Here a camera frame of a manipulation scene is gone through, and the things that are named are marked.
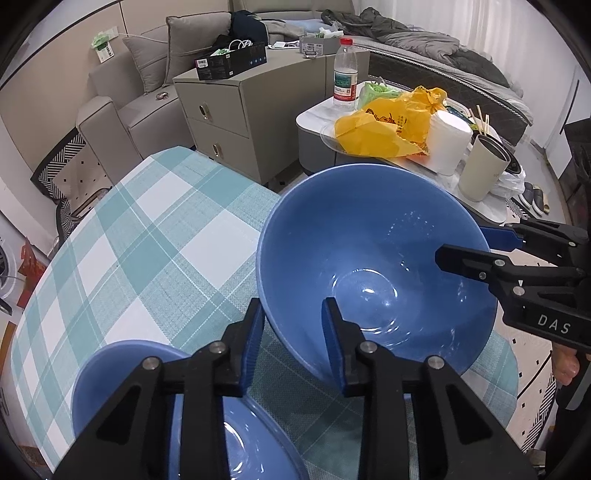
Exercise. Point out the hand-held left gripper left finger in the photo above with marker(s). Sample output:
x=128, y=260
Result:
x=251, y=350

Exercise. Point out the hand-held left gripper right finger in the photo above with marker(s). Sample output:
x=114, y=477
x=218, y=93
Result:
x=333, y=350

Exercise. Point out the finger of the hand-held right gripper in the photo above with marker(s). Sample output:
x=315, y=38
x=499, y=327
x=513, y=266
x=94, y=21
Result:
x=503, y=239
x=466, y=261

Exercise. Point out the blue bowl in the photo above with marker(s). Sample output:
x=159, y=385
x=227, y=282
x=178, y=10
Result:
x=369, y=240
x=115, y=364
x=258, y=443

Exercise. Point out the person's right forearm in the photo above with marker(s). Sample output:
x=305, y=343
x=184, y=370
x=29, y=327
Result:
x=572, y=429

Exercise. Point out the person's right hand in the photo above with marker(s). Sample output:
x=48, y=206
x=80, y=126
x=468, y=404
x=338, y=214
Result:
x=565, y=367

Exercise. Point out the grey slipper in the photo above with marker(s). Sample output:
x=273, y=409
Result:
x=526, y=201
x=542, y=198

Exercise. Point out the cream patterned rug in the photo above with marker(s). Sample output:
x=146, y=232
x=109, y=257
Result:
x=531, y=369

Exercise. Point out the white plastic bag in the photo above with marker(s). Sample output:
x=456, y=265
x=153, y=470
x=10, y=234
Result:
x=510, y=182

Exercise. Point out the beige tumbler cup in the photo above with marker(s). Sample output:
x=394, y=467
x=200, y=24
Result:
x=480, y=175

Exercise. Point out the black furniture piece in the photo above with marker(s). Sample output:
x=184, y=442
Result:
x=577, y=170

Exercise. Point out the white paper roll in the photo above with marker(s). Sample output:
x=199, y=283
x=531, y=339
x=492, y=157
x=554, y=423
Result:
x=448, y=143

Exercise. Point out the wooden chopstick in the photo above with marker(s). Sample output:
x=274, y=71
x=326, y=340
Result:
x=480, y=121
x=486, y=124

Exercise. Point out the teal white checked tablecloth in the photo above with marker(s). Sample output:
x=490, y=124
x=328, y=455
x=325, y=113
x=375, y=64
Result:
x=161, y=230

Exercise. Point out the yellow plastic bag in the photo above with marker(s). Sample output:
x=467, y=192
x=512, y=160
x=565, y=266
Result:
x=392, y=124

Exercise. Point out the bed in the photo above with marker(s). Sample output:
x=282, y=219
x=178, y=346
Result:
x=438, y=90

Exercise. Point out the green plastic bag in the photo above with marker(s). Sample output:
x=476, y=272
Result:
x=376, y=92

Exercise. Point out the white side table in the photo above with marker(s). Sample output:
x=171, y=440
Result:
x=307, y=117

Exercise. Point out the grey blanket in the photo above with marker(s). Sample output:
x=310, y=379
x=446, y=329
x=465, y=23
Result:
x=415, y=41

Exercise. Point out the plastic water bottle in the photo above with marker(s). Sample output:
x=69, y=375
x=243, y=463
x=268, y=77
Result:
x=345, y=78

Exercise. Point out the beige dotted cushion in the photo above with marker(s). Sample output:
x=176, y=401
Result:
x=87, y=184

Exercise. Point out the beige bedside cabinet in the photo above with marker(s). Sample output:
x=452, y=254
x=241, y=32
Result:
x=240, y=106

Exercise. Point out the white washing machine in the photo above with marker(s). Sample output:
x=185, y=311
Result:
x=7, y=277

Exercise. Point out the grey sofa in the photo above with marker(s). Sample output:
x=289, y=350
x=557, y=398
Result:
x=138, y=115

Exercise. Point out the striped black white cushion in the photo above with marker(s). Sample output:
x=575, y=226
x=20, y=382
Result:
x=55, y=161

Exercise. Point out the black rectangular box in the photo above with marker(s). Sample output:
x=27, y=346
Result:
x=231, y=62

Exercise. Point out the small grey cushion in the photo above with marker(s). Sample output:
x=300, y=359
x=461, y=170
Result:
x=147, y=60

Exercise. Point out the large grey cushion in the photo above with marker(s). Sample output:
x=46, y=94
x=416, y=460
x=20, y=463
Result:
x=194, y=41

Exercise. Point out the black backpack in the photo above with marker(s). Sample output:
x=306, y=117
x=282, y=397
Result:
x=247, y=27

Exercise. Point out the green white wall label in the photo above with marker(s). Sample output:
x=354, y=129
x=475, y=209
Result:
x=102, y=46

